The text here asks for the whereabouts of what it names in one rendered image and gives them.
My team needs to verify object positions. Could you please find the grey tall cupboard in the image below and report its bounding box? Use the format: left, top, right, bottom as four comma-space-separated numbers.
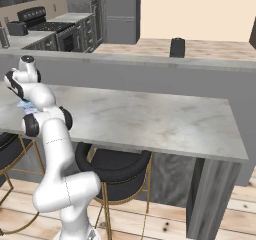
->
88, 0, 107, 45

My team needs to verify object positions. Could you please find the black stool with gold legs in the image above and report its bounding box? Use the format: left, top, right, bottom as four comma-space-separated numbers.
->
0, 131, 46, 237
74, 141, 154, 240

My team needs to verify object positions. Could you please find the pale blue yogurt container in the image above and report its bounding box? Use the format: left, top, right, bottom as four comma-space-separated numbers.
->
16, 99, 37, 115

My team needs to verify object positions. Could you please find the black stool backrest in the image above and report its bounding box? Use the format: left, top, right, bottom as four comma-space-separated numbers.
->
169, 37, 186, 59

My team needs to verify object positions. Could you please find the grey lower cupboards run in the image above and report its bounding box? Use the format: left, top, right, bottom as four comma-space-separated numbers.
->
75, 14, 101, 54
20, 32, 60, 52

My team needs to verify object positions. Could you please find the grey wood island side panel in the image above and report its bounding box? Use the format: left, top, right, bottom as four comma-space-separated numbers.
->
185, 157, 243, 240

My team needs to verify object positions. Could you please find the grey fridge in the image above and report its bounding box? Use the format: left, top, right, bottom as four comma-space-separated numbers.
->
103, 0, 142, 46

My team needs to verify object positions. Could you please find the black stove with oven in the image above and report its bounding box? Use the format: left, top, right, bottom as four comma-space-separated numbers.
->
17, 6, 80, 53

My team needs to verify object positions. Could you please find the dark grey toaster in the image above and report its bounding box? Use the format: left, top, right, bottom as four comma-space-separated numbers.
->
6, 20, 29, 37

